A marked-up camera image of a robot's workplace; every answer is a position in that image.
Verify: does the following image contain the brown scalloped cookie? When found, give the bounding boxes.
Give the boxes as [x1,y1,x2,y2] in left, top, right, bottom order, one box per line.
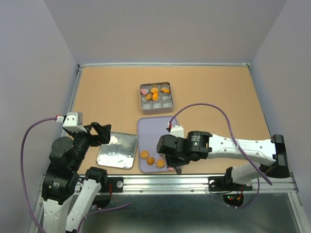
[151,87,159,93]

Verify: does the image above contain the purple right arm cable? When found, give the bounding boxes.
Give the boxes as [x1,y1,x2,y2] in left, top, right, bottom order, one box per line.
[167,102,273,210]

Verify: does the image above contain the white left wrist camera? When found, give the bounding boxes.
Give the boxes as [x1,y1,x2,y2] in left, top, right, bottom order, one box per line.
[63,112,87,133]

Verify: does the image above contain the circuit board with leds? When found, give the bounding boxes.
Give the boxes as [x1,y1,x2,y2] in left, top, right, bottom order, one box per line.
[222,194,244,209]

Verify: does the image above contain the lavender plastic tray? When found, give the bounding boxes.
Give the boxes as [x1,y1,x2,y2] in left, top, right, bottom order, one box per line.
[137,116,172,173]

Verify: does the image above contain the round dotted biscuit left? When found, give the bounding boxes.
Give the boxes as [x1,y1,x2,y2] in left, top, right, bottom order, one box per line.
[145,94,152,100]

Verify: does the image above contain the plain round tan cookie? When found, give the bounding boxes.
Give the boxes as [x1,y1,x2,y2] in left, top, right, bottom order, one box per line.
[140,150,149,159]

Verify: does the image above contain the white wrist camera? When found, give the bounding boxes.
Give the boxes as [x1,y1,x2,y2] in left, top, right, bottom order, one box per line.
[63,112,87,133]
[170,125,185,138]

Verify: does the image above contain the swirl flower cookie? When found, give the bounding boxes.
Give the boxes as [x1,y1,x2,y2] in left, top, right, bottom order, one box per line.
[146,156,155,166]

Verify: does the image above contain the square cookie tin with cups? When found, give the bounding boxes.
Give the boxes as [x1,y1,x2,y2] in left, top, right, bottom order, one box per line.
[139,82,174,115]

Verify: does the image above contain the metal tongs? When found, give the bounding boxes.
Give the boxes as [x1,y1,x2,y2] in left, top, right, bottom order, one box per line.
[175,168,182,175]

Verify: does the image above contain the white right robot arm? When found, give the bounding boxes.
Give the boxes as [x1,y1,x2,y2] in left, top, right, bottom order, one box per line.
[156,131,290,192]

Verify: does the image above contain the silver tin lid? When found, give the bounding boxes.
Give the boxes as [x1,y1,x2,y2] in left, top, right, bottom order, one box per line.
[96,132,138,169]

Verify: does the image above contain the aluminium mounting rail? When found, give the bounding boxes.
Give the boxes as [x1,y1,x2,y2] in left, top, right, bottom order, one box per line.
[29,172,298,233]

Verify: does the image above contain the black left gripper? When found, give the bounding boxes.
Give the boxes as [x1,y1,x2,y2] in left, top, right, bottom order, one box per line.
[68,119,112,167]

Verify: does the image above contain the orange fish cookie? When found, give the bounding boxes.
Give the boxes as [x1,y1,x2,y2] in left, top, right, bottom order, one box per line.
[152,93,159,101]
[161,88,171,94]

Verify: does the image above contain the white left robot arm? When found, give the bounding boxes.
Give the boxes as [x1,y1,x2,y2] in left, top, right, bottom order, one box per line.
[42,122,113,233]

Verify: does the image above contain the tan leaf cookie lower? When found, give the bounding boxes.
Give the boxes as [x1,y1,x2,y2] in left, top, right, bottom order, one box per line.
[156,159,166,168]

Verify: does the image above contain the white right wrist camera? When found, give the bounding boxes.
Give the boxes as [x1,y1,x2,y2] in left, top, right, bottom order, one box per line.
[170,125,185,138]

